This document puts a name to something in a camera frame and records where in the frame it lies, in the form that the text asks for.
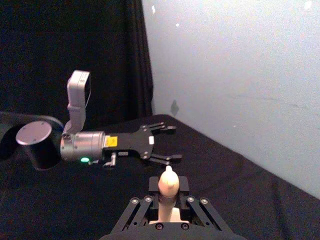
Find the black table cloth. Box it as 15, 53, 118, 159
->
0, 114, 320, 240

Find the black hanging curtain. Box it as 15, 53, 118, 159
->
0, 0, 154, 128

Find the thin dark cable silver plug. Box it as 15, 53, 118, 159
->
102, 153, 118, 169

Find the plain pale wall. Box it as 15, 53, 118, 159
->
141, 0, 320, 200

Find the small white three-armed plastic piece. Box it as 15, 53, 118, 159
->
149, 165, 190, 224

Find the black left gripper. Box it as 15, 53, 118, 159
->
102, 121, 183, 167

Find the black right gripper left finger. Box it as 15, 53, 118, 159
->
111, 176, 161, 234

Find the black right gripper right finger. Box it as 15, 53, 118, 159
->
177, 176, 230, 233

